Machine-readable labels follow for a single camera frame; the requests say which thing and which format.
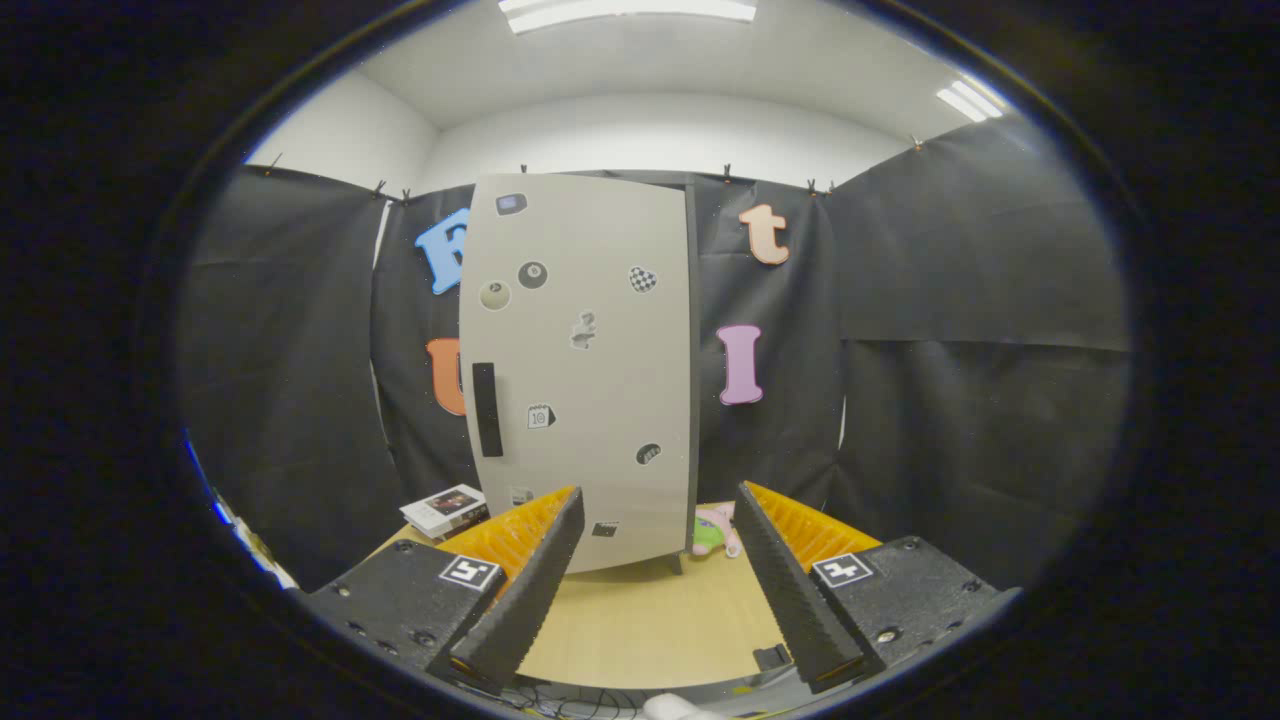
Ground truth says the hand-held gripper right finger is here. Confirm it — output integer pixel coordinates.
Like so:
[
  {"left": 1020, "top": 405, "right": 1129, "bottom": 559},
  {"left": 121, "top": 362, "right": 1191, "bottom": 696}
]
[{"left": 733, "top": 480, "right": 1023, "bottom": 696}]

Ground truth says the white book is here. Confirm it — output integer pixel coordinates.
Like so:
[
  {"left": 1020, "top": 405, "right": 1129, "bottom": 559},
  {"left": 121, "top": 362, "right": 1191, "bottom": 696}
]
[{"left": 400, "top": 484, "right": 488, "bottom": 538}]

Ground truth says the bundle of black cables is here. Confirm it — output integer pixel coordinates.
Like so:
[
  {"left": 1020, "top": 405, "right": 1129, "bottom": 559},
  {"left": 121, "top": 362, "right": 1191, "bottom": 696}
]
[{"left": 500, "top": 680, "right": 641, "bottom": 719}]

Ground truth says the white and blue printed item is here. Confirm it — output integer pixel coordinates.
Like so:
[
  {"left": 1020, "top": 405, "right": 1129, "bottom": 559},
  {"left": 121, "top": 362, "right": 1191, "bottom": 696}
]
[{"left": 183, "top": 430, "right": 299, "bottom": 591}]

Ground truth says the white rounded object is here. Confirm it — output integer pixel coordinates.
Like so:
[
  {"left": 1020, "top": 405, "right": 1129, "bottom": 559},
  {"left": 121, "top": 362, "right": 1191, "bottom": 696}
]
[{"left": 643, "top": 693, "right": 726, "bottom": 720}]

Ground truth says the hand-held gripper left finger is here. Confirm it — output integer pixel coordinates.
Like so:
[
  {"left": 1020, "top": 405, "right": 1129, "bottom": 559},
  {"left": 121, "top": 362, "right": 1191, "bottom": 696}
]
[{"left": 305, "top": 485, "right": 586, "bottom": 696}]

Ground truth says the small ceiling light panel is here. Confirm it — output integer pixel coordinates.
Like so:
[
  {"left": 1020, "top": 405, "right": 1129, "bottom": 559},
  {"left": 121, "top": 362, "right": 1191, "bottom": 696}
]
[{"left": 937, "top": 78, "right": 1004, "bottom": 123}]

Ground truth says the black backdrop cloth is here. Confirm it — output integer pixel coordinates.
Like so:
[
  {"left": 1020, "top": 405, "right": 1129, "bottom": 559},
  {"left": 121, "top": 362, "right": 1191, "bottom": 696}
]
[{"left": 178, "top": 115, "right": 1133, "bottom": 591}]

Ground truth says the green and pink plush toy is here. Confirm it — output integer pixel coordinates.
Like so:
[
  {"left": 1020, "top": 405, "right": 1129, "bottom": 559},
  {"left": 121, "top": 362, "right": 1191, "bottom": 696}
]
[{"left": 693, "top": 502, "right": 743, "bottom": 559}]

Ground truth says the long ceiling light panel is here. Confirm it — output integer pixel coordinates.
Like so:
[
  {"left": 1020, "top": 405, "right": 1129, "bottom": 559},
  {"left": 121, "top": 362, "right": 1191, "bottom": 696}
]
[{"left": 498, "top": 0, "right": 758, "bottom": 35}]

